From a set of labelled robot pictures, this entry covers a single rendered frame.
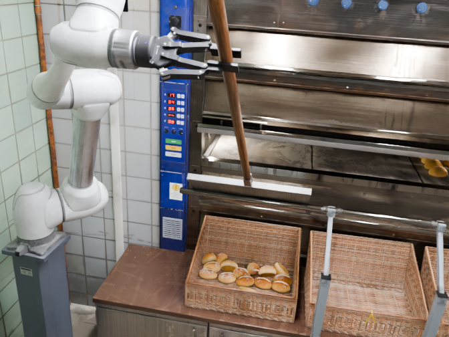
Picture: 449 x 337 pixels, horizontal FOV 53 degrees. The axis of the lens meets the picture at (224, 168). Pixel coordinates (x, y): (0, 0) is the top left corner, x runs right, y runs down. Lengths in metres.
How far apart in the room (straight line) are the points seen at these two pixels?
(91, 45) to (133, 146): 1.54
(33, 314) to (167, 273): 0.73
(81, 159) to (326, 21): 1.28
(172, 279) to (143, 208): 0.47
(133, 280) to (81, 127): 1.07
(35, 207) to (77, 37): 1.04
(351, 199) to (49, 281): 1.56
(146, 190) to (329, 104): 1.14
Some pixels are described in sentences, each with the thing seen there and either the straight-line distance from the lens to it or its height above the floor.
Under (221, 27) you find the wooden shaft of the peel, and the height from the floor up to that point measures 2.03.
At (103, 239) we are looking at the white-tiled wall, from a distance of 2.94.
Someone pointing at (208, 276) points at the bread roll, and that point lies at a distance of 2.50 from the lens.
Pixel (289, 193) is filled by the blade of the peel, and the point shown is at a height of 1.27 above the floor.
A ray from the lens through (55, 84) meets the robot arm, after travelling 1.44.
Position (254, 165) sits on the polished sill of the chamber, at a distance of 2.45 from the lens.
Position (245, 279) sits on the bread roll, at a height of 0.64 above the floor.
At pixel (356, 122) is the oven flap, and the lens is 2.34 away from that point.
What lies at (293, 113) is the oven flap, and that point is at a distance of 2.32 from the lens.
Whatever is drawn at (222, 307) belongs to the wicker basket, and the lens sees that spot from 2.33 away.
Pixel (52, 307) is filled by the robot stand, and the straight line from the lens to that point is 2.25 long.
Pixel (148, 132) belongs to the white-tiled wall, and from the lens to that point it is 2.51.
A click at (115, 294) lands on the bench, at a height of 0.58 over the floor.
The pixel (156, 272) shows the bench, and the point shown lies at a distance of 2.59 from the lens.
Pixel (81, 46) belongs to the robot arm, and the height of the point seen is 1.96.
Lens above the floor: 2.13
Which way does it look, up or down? 24 degrees down
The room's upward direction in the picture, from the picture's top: 4 degrees clockwise
